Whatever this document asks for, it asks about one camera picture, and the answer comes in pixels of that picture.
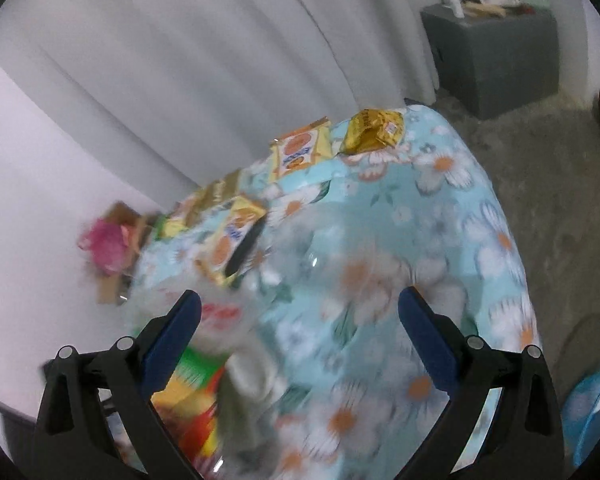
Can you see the small white bottle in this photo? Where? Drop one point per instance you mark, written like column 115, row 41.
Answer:
column 453, row 4

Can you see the clear plastic cup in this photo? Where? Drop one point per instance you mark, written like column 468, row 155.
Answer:
column 222, row 317

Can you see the gold foil wrapper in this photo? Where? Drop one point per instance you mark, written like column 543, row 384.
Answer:
column 210, row 200

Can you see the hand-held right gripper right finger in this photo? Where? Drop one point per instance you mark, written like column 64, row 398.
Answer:
column 427, row 345

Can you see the gold crumpled wrapper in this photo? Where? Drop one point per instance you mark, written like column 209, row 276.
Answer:
column 372, row 132

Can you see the blue floral blanket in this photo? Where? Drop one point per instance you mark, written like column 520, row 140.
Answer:
column 380, row 240

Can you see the grey storage box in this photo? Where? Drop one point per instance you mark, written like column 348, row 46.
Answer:
column 495, row 65

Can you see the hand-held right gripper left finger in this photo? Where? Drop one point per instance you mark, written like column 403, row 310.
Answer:
column 172, row 345

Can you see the black oblong object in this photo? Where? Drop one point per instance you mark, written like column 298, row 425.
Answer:
column 250, row 245

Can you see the blue plastic wastebasket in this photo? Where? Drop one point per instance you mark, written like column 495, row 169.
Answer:
column 592, row 410

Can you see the green snack bag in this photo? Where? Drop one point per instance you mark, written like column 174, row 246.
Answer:
column 195, row 385

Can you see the white plastic bag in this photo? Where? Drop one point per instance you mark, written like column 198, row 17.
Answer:
column 247, row 380

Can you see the yellow orange biscuit packet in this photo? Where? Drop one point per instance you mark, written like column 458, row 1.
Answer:
column 232, row 240
column 300, row 152

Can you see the pink plastic bag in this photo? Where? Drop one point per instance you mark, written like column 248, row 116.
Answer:
column 105, row 242

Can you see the grey curtain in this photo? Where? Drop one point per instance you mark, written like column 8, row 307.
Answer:
column 180, row 60

